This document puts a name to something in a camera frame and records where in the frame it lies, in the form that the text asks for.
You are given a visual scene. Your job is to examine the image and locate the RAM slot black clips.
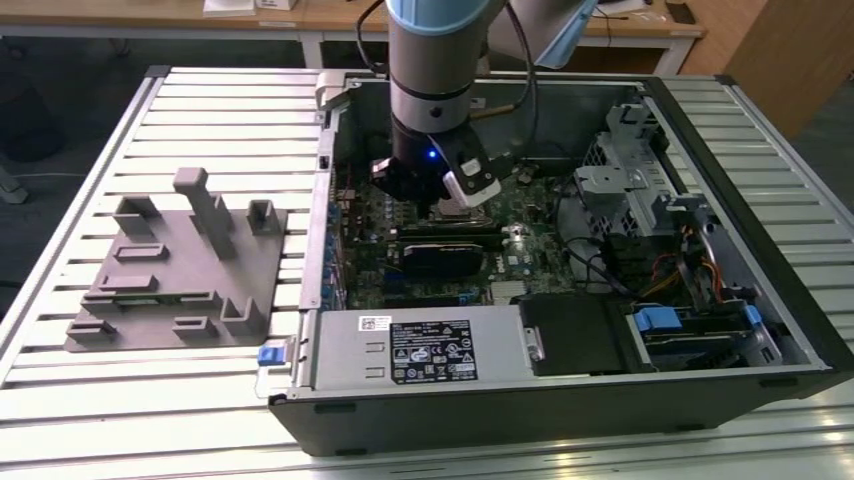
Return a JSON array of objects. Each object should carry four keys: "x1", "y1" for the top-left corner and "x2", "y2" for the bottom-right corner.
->
[
  {"x1": 398, "y1": 224, "x2": 502, "y2": 233},
  {"x1": 399, "y1": 234, "x2": 506, "y2": 243}
]

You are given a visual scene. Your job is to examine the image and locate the grey power supply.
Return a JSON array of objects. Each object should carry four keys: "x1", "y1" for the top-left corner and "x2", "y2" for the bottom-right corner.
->
[{"x1": 311, "y1": 306, "x2": 546, "y2": 392}]

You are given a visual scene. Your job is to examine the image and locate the green RAM stick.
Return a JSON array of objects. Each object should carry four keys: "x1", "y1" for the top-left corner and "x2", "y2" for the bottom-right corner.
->
[{"x1": 111, "y1": 294, "x2": 187, "y2": 306}]

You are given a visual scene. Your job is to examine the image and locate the black plastic cover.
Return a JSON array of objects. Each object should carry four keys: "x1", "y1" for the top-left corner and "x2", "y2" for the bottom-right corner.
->
[{"x1": 518, "y1": 294, "x2": 660, "y2": 377}]

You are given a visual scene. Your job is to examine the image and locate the orange wire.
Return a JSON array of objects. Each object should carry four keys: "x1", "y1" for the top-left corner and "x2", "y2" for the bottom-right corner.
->
[{"x1": 693, "y1": 248, "x2": 728, "y2": 303}]

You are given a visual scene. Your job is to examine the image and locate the silver chipset heatsink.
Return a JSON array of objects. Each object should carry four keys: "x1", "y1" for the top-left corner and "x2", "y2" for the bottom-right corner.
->
[{"x1": 490, "y1": 280, "x2": 532, "y2": 304}]

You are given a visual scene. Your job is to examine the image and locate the RAM slot white clips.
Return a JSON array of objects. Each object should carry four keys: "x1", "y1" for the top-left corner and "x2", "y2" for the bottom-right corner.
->
[{"x1": 398, "y1": 229, "x2": 513, "y2": 238}]

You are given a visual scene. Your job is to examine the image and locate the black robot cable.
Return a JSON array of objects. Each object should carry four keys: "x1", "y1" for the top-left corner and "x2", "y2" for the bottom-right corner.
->
[{"x1": 355, "y1": 0, "x2": 540, "y2": 114}]

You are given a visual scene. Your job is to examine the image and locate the black graphics card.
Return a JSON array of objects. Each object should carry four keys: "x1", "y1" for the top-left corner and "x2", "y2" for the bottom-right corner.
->
[{"x1": 397, "y1": 242, "x2": 485, "y2": 278}]

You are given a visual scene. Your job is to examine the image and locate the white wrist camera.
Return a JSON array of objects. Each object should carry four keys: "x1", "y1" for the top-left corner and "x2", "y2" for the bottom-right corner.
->
[{"x1": 442, "y1": 158, "x2": 504, "y2": 208}]

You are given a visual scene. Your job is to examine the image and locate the small wrist camera box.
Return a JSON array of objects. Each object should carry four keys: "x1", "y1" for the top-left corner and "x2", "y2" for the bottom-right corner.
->
[{"x1": 369, "y1": 157, "x2": 394, "y2": 190}]

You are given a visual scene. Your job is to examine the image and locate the grey plastic case latch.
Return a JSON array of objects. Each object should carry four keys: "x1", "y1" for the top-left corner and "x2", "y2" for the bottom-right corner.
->
[{"x1": 314, "y1": 69, "x2": 354, "y2": 110}]

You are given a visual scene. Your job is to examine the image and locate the grey parts rack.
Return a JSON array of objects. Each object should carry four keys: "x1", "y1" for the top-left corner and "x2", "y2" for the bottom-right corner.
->
[{"x1": 59, "y1": 166, "x2": 294, "y2": 354}]

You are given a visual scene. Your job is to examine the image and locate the grey perforated drive cage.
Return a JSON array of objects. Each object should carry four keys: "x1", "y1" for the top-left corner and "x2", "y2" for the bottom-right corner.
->
[{"x1": 572, "y1": 102, "x2": 677, "y2": 239}]

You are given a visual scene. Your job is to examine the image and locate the grey stand foot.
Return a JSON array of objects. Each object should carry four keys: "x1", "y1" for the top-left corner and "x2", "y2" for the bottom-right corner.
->
[{"x1": 0, "y1": 164, "x2": 30, "y2": 205}]

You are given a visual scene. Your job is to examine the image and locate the black plastic cable holder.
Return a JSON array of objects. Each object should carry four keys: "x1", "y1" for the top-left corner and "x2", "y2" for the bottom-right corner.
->
[{"x1": 600, "y1": 233, "x2": 660, "y2": 291}]

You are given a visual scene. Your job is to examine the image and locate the yellow wire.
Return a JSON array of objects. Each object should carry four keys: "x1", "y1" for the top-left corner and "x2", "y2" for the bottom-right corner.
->
[{"x1": 638, "y1": 225, "x2": 696, "y2": 299}]

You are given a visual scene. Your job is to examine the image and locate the wooden cabinet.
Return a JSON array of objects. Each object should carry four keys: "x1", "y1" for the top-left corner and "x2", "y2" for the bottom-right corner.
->
[{"x1": 680, "y1": 0, "x2": 854, "y2": 144}]

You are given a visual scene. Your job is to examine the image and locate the grey metal disk bay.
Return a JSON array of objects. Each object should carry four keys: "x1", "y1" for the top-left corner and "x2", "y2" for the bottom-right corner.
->
[{"x1": 624, "y1": 192, "x2": 788, "y2": 370}]

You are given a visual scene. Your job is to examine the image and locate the green motherboard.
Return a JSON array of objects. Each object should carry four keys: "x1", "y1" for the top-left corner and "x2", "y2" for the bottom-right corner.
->
[{"x1": 326, "y1": 158, "x2": 586, "y2": 309}]

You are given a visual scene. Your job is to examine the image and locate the blue disk carrier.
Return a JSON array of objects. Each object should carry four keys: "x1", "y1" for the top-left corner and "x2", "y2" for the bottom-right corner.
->
[{"x1": 633, "y1": 306, "x2": 766, "y2": 352}]

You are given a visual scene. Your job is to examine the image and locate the white paper stack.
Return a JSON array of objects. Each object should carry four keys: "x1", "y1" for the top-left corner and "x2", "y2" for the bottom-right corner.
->
[{"x1": 202, "y1": 0, "x2": 257, "y2": 19}]

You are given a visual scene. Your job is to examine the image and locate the black open PC case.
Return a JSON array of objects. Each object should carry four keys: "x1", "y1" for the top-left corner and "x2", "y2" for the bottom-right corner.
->
[{"x1": 257, "y1": 69, "x2": 854, "y2": 457}]

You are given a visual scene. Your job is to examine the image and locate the wooden desk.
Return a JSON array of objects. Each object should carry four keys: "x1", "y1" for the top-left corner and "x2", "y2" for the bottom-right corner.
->
[{"x1": 0, "y1": 0, "x2": 710, "y2": 71}]

